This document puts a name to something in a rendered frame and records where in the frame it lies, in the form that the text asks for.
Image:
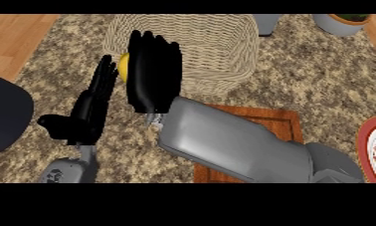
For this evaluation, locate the dark navy round object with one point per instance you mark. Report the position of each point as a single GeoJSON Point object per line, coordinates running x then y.
{"type": "Point", "coordinates": [13, 113]}

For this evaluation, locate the grey cylindrical container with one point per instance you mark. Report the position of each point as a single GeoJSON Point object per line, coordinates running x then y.
{"type": "Point", "coordinates": [268, 24]}

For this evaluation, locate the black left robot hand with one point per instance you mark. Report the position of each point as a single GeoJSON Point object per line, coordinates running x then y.
{"type": "Point", "coordinates": [91, 104]}

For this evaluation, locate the red rimmed white plate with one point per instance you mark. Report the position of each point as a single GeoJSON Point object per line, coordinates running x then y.
{"type": "Point", "coordinates": [368, 150]}

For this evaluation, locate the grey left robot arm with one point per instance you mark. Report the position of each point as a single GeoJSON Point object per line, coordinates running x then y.
{"type": "Point", "coordinates": [75, 167]}

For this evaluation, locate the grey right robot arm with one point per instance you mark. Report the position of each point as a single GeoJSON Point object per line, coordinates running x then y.
{"type": "Point", "coordinates": [235, 140]}

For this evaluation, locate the yellow lemon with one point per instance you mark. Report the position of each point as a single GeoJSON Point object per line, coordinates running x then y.
{"type": "Point", "coordinates": [123, 67]}

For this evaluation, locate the grey plant pot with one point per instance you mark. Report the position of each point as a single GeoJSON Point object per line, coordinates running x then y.
{"type": "Point", "coordinates": [343, 24]}

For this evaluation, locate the brown wooden cutting board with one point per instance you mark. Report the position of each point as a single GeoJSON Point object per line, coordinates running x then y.
{"type": "Point", "coordinates": [265, 127]}

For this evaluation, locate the beige wicker basket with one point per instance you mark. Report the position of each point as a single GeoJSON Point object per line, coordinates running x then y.
{"type": "Point", "coordinates": [216, 50]}

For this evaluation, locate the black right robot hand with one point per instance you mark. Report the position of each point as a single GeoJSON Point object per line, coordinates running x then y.
{"type": "Point", "coordinates": [154, 70]}

